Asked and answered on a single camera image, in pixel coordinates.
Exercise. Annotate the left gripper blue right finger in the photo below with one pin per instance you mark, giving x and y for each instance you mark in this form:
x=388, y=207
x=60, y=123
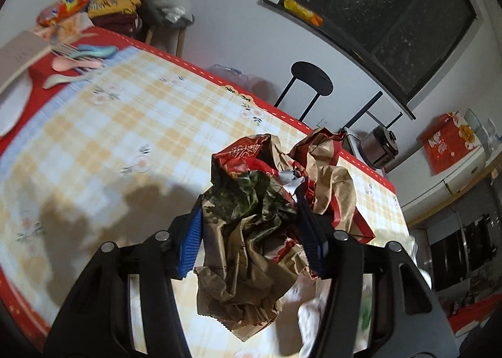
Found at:
x=312, y=235

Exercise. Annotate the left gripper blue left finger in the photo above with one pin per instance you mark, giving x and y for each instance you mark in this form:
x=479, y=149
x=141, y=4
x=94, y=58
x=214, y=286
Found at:
x=190, y=241

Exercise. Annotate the brown paper bag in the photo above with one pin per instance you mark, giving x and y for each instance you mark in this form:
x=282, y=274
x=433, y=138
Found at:
x=251, y=224

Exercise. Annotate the white refrigerator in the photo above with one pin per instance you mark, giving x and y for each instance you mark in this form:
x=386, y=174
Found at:
x=421, y=194

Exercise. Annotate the brown electric pressure cooker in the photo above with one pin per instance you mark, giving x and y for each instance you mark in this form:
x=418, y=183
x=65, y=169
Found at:
x=379, y=147

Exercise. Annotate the black built-in oven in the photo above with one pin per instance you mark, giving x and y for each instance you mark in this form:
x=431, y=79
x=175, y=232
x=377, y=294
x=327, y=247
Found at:
x=465, y=245

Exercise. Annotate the red hanging cloth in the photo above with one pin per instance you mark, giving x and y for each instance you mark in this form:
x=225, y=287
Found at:
x=448, y=139

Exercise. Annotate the black round-back chair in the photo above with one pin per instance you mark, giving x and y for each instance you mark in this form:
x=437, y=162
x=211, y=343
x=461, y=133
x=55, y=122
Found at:
x=312, y=76

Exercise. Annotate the clear plastic storage container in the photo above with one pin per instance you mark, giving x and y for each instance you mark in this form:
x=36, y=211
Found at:
x=232, y=75

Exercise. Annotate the bowls on refrigerator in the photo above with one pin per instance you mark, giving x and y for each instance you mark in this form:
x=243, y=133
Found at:
x=485, y=132

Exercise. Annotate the dark side stool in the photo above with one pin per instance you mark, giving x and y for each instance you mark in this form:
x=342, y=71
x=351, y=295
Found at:
x=158, y=32

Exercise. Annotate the blue plastic spoon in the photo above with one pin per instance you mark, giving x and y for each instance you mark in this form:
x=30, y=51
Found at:
x=97, y=51

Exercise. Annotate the pink plastic spoon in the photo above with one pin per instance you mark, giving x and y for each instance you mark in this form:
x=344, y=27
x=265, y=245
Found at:
x=63, y=64

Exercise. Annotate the white plate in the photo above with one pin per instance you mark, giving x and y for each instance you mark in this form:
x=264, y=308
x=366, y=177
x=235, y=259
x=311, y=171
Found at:
x=13, y=102

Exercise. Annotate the clear crumpled plastic bag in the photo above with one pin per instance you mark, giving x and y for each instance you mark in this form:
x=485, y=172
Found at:
x=176, y=11

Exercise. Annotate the yellow orange snack packet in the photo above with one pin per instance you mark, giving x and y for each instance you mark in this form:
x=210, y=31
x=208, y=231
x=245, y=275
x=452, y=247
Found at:
x=303, y=13

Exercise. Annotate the dark framed window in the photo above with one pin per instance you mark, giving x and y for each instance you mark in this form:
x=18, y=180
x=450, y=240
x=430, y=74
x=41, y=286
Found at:
x=405, y=46

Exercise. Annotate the pink box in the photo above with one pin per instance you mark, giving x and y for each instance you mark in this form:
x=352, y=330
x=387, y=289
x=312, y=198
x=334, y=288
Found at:
x=19, y=54

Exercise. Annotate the orange red snack bag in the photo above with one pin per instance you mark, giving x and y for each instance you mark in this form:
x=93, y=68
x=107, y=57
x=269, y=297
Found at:
x=59, y=11

